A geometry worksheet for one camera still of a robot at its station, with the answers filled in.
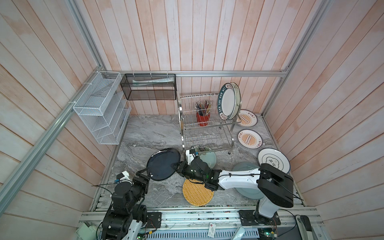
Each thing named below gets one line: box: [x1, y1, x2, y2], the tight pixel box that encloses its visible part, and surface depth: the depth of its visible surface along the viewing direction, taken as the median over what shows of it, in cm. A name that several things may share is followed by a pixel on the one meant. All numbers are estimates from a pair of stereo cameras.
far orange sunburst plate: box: [236, 109, 258, 127], surface depth 120 cm
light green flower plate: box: [195, 145, 217, 169], surface depth 98 cm
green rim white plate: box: [217, 83, 237, 121], surface depth 84 cm
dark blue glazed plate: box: [146, 148, 181, 181], surface depth 80 cm
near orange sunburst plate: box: [237, 129, 263, 149], surface depth 106 cm
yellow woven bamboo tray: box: [182, 179, 214, 206], surface depth 81 cm
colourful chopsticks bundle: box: [195, 100, 212, 116], surface depth 108 cm
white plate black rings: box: [257, 147, 291, 174], surface depth 97 cm
